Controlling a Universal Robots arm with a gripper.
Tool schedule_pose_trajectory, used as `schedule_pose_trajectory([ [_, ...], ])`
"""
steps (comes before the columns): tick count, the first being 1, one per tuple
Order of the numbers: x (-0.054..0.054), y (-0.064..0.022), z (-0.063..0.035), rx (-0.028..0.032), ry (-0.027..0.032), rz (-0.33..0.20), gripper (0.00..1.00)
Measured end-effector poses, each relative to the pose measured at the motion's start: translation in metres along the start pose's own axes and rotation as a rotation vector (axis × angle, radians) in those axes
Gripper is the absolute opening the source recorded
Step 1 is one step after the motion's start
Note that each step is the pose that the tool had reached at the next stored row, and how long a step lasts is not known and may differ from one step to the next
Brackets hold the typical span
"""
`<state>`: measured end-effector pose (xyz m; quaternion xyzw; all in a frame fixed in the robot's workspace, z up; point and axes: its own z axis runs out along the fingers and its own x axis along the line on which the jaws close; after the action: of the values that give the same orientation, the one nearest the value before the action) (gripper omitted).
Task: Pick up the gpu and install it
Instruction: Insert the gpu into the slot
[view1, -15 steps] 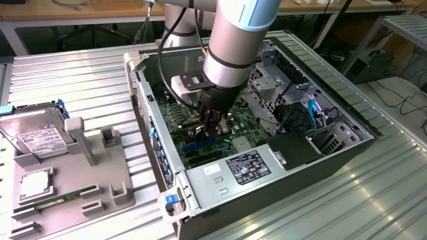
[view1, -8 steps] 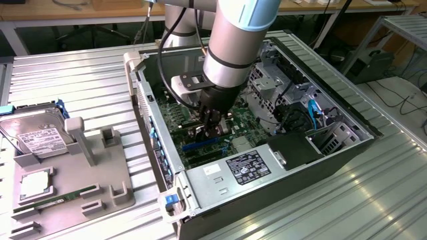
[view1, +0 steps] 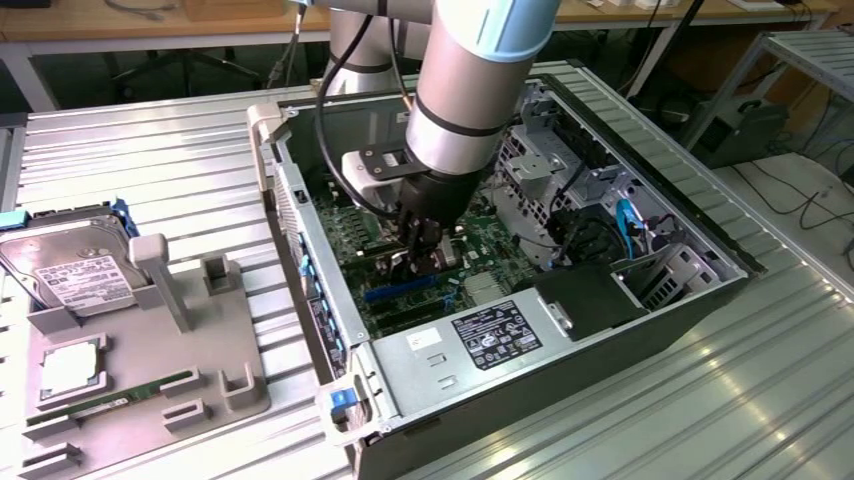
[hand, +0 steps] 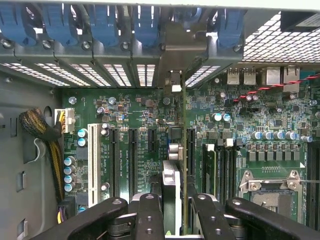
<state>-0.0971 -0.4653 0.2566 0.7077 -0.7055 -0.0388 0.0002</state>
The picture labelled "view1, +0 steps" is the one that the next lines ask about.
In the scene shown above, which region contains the blue wire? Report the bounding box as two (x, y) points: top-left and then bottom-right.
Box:
(615, 198), (645, 262)

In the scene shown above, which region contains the black wire bundle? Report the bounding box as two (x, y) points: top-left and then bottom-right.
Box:
(549, 205), (632, 266)

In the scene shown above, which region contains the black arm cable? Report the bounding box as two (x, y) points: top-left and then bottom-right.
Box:
(314, 0), (403, 218)

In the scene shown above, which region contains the blue disk caddy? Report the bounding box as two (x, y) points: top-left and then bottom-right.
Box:
(0, 196), (142, 242)

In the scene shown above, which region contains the grey metal disk bay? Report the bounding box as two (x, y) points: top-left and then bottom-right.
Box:
(493, 123), (603, 267)

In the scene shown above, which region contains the grey power supply unit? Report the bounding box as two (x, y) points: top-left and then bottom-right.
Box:
(368, 287), (576, 420)

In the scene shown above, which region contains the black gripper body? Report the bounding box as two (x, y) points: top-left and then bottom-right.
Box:
(392, 168), (483, 229)

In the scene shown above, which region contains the open black PC case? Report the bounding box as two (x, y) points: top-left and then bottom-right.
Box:
(245, 73), (768, 480)

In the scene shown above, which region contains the green RAM stick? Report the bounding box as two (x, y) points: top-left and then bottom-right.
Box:
(25, 373), (192, 426)

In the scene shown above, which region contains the wooden desk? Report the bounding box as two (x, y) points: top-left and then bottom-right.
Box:
(0, 0), (835, 46)

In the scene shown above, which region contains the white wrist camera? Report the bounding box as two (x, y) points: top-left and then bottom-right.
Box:
(340, 145), (419, 214)

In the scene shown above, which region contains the silver CPU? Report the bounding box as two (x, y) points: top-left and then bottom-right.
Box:
(38, 343), (102, 392)

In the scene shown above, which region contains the metal slat side table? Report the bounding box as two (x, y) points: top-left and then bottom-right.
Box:
(723, 29), (854, 151)

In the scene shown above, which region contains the black plastic fan shroud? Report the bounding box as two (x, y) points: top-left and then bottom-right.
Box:
(531, 259), (652, 342)

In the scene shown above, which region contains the silver chipset heatsink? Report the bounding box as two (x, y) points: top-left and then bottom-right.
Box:
(461, 276), (513, 307)

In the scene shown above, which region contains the blue expansion slot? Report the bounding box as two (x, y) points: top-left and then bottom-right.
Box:
(364, 282), (436, 304)

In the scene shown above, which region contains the blue case latch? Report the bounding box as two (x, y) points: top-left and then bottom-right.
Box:
(328, 388), (356, 420)

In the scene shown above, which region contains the grey parts rack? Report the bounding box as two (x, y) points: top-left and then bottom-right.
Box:
(17, 232), (276, 480)

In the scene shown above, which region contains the green motherboard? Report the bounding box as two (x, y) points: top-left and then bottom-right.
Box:
(310, 165), (536, 340)

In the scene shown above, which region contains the black chair base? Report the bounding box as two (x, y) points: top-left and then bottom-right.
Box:
(105, 45), (262, 95)

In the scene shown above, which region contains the silver hard disk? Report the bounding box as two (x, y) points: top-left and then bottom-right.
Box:
(0, 215), (146, 319)

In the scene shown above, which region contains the black equipment case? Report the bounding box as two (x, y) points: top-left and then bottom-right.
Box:
(689, 97), (792, 170)

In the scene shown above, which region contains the black expansion slot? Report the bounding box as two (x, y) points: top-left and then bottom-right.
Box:
(373, 300), (447, 326)

